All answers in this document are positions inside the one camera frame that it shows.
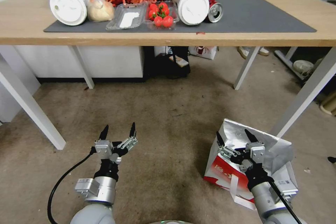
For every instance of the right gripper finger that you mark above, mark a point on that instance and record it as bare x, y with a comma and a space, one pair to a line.
252, 137
221, 141

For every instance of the black shoe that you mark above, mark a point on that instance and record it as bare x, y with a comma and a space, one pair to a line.
332, 159

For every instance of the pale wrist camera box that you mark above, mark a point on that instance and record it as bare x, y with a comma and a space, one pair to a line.
103, 150
257, 153

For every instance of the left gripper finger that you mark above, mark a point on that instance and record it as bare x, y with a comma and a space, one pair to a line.
104, 133
133, 130

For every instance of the pale shoe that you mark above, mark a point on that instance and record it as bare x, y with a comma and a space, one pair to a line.
244, 52

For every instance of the grey table mat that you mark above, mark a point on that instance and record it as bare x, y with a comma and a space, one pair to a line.
262, 16

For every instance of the red drink can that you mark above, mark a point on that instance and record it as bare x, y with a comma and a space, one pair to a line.
215, 13

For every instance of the clear tray with white napkin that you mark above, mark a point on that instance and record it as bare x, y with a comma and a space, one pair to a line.
127, 18

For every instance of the bread in clear bag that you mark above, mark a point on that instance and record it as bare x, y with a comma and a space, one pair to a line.
101, 11

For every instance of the white cabinet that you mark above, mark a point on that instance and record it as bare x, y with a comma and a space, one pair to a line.
78, 61

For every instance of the wooden table with white legs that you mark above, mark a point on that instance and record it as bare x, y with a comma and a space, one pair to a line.
23, 24

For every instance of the white desk frame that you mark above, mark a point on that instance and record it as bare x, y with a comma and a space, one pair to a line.
286, 60

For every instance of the white bag with red print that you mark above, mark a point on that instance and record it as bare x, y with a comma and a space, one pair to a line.
203, 52

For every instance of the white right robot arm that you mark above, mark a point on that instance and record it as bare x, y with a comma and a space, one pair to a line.
267, 203

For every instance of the white robot front shell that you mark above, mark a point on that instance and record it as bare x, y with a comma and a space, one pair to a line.
169, 222

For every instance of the clear box of tomatoes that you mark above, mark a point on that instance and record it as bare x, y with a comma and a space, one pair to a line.
161, 16

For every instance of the black box under table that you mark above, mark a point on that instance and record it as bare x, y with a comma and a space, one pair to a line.
157, 66

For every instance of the small printed box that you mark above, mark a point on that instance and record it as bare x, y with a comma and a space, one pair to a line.
179, 61

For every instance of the silver red food delivery bag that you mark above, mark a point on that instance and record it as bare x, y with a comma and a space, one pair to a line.
236, 134

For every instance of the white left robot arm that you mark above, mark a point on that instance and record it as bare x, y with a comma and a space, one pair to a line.
97, 209

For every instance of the white round lid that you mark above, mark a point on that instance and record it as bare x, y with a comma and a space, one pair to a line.
68, 7
193, 8

